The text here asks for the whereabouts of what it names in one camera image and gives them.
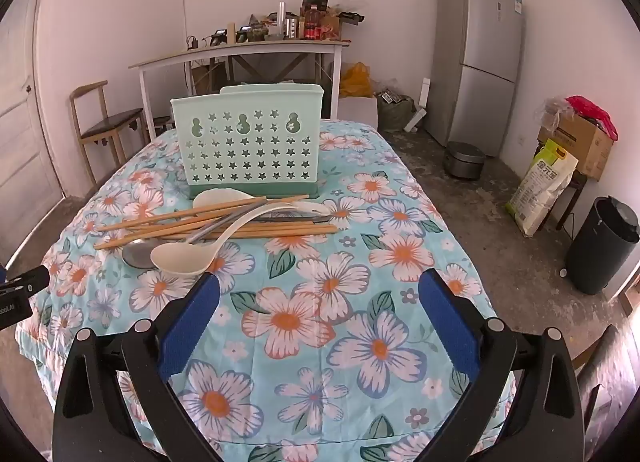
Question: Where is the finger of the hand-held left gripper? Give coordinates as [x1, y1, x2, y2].
[0, 264, 51, 295]

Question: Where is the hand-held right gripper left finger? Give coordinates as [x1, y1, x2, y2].
[51, 272, 222, 462]

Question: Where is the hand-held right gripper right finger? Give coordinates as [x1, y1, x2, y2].
[418, 268, 587, 462]

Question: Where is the white plastic spoon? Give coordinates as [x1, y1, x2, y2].
[150, 204, 332, 275]
[192, 188, 258, 211]

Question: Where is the metal spoon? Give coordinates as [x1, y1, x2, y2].
[187, 211, 331, 243]
[121, 214, 251, 271]

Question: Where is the wooden chopstick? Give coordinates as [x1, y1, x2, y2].
[94, 199, 268, 251]
[160, 228, 340, 241]
[165, 222, 340, 235]
[107, 204, 281, 237]
[95, 195, 311, 233]

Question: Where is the green plastic utensil holder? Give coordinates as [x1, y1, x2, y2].
[170, 83, 326, 201]

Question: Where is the white door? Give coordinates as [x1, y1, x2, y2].
[0, 0, 66, 253]

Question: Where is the floral blue blanket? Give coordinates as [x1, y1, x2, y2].
[15, 118, 518, 462]

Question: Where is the grey rice cooker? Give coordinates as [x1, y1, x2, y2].
[444, 141, 487, 180]

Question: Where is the white and yellow rice bag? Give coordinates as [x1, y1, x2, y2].
[505, 138, 580, 239]

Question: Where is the black trash bin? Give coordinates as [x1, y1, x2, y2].
[565, 196, 640, 297]

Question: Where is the wooden chair black seat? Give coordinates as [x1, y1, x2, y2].
[69, 80, 148, 187]

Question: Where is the black metal stand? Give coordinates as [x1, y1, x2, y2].
[555, 172, 588, 233]

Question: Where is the green woven sack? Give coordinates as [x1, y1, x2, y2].
[376, 89, 416, 133]

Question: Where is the large cardboard box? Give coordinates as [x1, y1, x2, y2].
[537, 109, 615, 181]

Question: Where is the yellow plastic bag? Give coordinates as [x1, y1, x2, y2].
[340, 62, 375, 98]

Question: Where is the white desk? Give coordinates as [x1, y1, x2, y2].
[127, 38, 350, 143]

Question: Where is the silver refrigerator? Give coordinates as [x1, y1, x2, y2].
[425, 0, 525, 159]

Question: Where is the green camouflage pouch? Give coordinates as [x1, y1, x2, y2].
[248, 14, 271, 41]

